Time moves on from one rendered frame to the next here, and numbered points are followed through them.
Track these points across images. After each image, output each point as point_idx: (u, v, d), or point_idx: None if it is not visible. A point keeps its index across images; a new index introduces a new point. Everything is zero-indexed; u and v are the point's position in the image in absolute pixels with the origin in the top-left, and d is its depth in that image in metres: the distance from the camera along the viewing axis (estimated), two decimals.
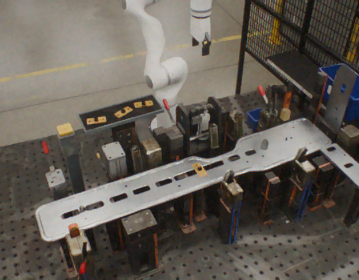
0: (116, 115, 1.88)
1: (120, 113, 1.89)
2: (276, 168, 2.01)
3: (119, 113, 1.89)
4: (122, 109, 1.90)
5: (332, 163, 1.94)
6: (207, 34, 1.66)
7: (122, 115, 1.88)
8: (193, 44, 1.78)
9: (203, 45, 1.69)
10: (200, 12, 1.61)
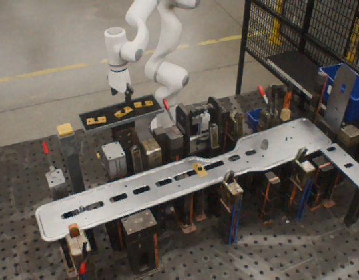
0: (116, 115, 1.88)
1: (120, 113, 1.89)
2: (276, 168, 2.01)
3: (119, 113, 1.89)
4: (122, 109, 1.90)
5: (332, 163, 1.94)
6: (129, 84, 1.75)
7: (122, 115, 1.88)
8: (113, 94, 1.85)
9: (125, 95, 1.78)
10: (119, 66, 1.69)
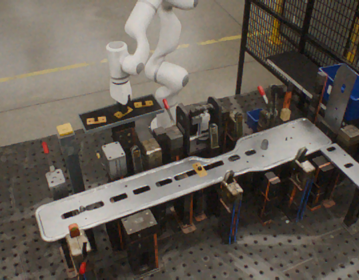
0: (116, 115, 1.88)
1: (120, 113, 1.89)
2: (276, 168, 2.01)
3: (119, 113, 1.89)
4: (122, 109, 1.90)
5: (332, 163, 1.94)
6: (129, 97, 1.81)
7: (122, 115, 1.88)
8: (119, 110, 1.89)
9: (123, 105, 1.84)
10: (121, 79, 1.73)
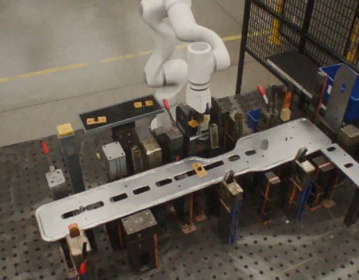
0: (190, 123, 1.69)
1: (195, 121, 1.70)
2: (276, 168, 2.01)
3: (193, 121, 1.70)
4: (197, 117, 1.71)
5: (332, 163, 1.94)
6: (207, 106, 1.60)
7: (197, 125, 1.68)
8: (194, 118, 1.69)
9: (199, 113, 1.65)
10: (201, 85, 1.53)
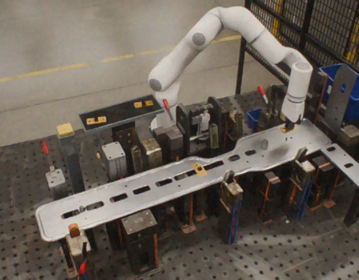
0: (281, 129, 1.95)
1: (285, 128, 1.95)
2: (276, 168, 2.01)
3: (284, 128, 1.95)
4: (288, 125, 1.96)
5: (332, 163, 1.94)
6: (299, 117, 1.86)
7: (287, 131, 1.94)
8: (285, 125, 1.95)
9: (291, 122, 1.90)
10: (297, 98, 1.79)
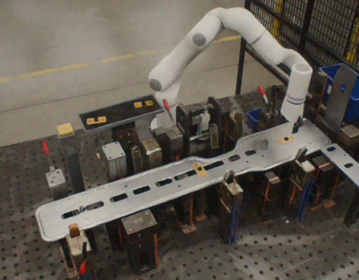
0: (279, 141, 1.99)
1: (283, 139, 2.00)
2: (276, 168, 2.01)
3: (281, 139, 2.00)
4: (285, 137, 2.01)
5: (332, 163, 1.94)
6: (300, 117, 1.85)
7: (284, 143, 1.98)
8: (281, 121, 1.97)
9: (294, 125, 1.88)
10: (297, 99, 1.79)
